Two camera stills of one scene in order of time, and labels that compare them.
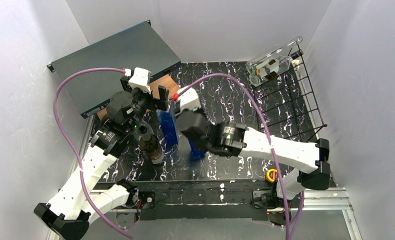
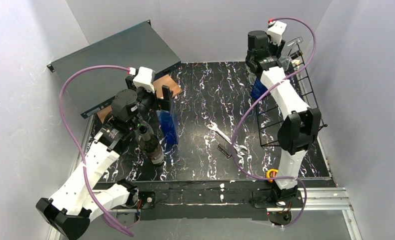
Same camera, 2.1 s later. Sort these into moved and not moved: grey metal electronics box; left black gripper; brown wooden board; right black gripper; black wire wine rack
Moved: right black gripper
Not moved: grey metal electronics box; brown wooden board; black wire wine rack; left black gripper
